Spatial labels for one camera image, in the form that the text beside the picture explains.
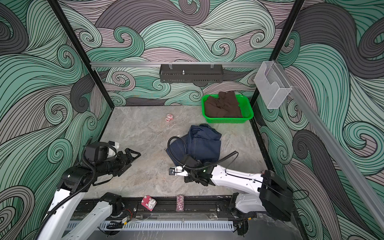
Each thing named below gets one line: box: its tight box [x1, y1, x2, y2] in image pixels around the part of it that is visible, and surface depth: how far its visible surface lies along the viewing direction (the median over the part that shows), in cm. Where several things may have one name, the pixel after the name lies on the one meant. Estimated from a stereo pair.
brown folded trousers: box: [204, 91, 243, 118], surface depth 113 cm
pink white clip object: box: [141, 195, 158, 212], surface depth 72 cm
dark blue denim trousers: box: [165, 123, 222, 166], surface depth 91 cm
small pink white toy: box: [165, 113, 174, 123], surface depth 113 cm
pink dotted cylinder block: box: [176, 194, 185, 212], surface depth 74 cm
